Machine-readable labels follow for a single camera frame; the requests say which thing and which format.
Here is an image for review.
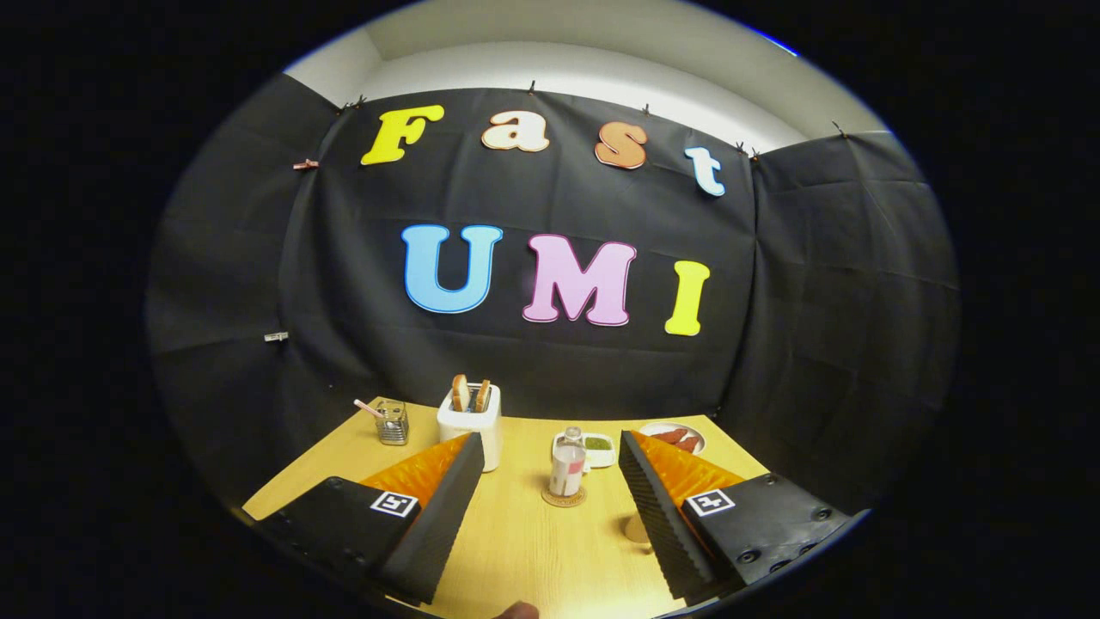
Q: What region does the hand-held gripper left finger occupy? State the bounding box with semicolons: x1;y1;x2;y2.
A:
249;430;486;607

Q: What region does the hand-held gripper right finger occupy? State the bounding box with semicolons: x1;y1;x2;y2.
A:
617;430;852;603

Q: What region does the clear juice bottle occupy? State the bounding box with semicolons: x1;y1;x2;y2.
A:
549;426;588;498

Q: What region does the wooden table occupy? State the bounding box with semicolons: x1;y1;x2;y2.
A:
242;397;770;619

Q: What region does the white divided dish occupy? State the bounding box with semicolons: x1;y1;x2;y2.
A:
551;432;617;469

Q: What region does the white toaster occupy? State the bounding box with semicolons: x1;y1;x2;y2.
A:
437;383;504;474

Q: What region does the white round plate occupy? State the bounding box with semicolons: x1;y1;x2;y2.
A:
638;421;707;455

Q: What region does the metal mesh holder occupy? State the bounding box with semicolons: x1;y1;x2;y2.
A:
376;400;410;446

